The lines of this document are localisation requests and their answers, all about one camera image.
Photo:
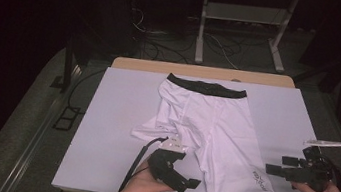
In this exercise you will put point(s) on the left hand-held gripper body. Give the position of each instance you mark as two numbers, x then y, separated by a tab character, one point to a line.
165	167

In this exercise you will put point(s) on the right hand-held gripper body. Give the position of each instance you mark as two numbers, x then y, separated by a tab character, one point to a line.
314	170

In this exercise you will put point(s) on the white shorts with black waistband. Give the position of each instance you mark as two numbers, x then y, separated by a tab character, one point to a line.
214	132

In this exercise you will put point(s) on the person's left hand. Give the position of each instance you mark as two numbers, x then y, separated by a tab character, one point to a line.
140	186

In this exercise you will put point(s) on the white metal shelf stand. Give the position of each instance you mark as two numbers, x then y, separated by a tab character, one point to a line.
244	13

